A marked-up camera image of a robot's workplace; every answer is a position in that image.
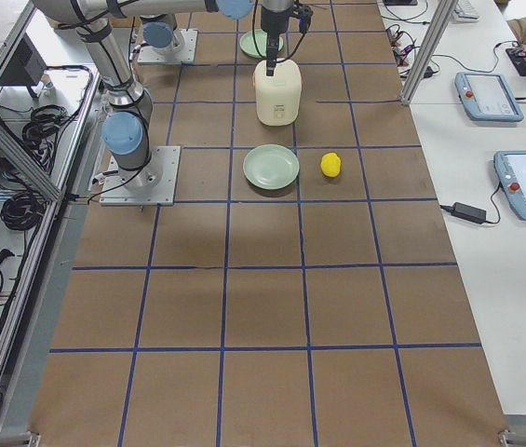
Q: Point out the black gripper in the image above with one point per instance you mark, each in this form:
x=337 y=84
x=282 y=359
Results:
x=271 y=21

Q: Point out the cream white rice cooker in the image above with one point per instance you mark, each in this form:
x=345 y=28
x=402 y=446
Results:
x=277 y=97

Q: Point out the far green plate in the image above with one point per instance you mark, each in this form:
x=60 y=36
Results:
x=253 y=44

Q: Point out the green plate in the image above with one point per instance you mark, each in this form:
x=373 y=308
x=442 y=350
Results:
x=253 y=44
x=271 y=166

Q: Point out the near green plate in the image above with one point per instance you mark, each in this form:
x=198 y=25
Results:
x=271 y=166

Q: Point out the yellow lemon toy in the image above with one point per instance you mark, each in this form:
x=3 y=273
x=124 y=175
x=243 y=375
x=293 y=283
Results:
x=331 y=165

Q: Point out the far blue teach pendant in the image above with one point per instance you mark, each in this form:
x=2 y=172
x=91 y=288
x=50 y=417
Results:
x=487 y=97

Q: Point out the black control box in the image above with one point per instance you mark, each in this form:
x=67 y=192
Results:
x=25 y=67

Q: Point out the black power adapter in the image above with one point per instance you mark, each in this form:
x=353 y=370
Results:
x=469 y=213

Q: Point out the brown paper table mat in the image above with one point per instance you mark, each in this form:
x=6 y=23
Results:
x=330 y=312

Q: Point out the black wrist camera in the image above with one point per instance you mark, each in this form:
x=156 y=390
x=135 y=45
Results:
x=305 y=14

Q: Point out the aluminium frame post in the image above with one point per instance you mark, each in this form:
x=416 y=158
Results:
x=435 y=31

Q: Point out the aluminium diagonal frame bar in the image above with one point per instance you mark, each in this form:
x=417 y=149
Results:
x=13 y=150

